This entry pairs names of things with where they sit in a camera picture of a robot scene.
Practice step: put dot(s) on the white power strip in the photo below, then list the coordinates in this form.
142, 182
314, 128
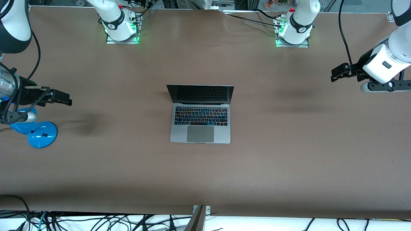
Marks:
223, 5

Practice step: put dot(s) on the orange green toy items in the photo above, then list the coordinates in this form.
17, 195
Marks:
273, 3

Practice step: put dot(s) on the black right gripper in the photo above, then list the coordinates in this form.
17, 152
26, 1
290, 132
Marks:
29, 93

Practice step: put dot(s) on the person in beige clothing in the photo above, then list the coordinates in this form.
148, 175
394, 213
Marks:
192, 4

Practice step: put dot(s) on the blue desk lamp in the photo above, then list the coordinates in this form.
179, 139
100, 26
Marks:
41, 134

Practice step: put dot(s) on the small silver mounting bracket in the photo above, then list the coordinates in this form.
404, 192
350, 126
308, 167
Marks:
208, 210

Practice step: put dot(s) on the aluminium corner profile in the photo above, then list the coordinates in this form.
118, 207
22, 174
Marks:
390, 16

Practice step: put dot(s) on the brown table cover sheet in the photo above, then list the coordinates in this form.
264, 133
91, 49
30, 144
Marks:
289, 144

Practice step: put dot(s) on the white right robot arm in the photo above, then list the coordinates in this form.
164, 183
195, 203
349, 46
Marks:
115, 22

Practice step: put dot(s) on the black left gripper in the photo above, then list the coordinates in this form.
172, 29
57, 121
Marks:
364, 62

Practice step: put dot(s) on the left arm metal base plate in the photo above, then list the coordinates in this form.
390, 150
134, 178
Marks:
304, 46

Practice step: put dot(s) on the dark metal camera post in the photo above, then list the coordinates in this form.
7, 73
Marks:
196, 223

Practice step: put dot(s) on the silver laptop with black keyboard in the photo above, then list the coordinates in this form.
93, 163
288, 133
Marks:
200, 134

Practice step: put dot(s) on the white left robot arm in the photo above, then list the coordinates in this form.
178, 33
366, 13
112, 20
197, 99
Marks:
300, 29

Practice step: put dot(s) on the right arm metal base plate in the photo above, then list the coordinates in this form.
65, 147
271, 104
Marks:
110, 41

